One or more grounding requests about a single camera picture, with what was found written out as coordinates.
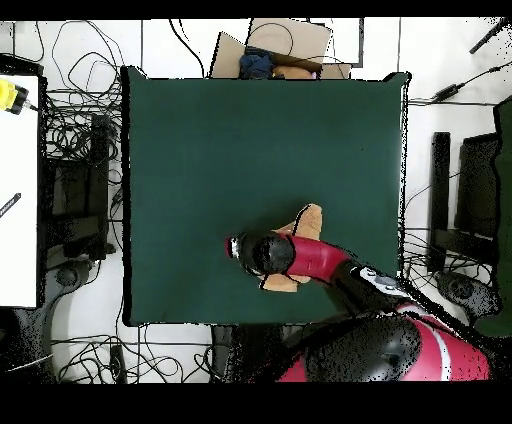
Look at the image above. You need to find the brown cardboard box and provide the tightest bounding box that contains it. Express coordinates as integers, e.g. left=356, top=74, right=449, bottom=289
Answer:
left=209, top=17, right=353, bottom=80

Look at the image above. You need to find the black equipment rack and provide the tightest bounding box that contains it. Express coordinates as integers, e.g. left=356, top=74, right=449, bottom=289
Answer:
left=41, top=113, right=117, bottom=263

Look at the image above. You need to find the grey pedestal foot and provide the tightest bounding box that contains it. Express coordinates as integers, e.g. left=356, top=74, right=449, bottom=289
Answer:
left=43, top=257, right=101, bottom=305
left=433, top=269, right=501, bottom=321

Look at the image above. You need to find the black upright bar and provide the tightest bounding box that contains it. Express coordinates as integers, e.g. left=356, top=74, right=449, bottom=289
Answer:
left=426, top=131, right=452, bottom=273

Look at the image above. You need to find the black power adapter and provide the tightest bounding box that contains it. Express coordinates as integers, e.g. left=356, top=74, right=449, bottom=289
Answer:
left=431, top=81, right=467, bottom=102

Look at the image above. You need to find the dark green table cloth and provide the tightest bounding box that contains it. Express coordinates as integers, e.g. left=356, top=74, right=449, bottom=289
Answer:
left=120, top=65, right=413, bottom=328

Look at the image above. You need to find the black flat box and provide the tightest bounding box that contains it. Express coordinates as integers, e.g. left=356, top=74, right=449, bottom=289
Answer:
left=0, top=53, right=45, bottom=77

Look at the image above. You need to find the yellow and black tool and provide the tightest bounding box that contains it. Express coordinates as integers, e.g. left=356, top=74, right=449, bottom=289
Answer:
left=0, top=77, right=31, bottom=116

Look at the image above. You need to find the dark blue garment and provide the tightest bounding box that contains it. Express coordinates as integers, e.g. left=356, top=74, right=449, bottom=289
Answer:
left=238, top=47, right=275, bottom=80

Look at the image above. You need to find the black pen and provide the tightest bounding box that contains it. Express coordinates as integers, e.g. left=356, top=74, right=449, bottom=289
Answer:
left=0, top=192, right=22, bottom=219

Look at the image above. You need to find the black cable tangle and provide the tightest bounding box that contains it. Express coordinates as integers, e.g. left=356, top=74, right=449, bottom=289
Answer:
left=51, top=333, right=213, bottom=384
left=39, top=19, right=126, bottom=189
left=401, top=227, right=495, bottom=289

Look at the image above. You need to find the black power strip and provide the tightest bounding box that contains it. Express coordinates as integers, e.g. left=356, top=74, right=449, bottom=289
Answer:
left=108, top=344, right=128, bottom=384

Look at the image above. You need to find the white desk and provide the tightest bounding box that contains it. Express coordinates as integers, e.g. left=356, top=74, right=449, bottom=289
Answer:
left=0, top=73, right=41, bottom=309

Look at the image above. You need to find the dark green fabric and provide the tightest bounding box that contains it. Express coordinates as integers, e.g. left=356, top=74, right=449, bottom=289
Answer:
left=473, top=95, right=512, bottom=339

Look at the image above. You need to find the orange cloth item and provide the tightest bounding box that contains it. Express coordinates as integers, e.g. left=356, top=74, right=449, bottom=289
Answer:
left=272, top=64, right=315, bottom=80

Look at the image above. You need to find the tan terry towel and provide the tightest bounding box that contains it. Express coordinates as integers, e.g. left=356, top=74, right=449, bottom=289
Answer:
left=259, top=202, right=324, bottom=293

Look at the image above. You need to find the black rod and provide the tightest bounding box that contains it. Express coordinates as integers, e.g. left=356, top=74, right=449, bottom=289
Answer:
left=468, top=17, right=512, bottom=55

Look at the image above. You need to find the black metal stand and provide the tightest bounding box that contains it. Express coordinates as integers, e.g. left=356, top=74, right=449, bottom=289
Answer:
left=209, top=324, right=305, bottom=383

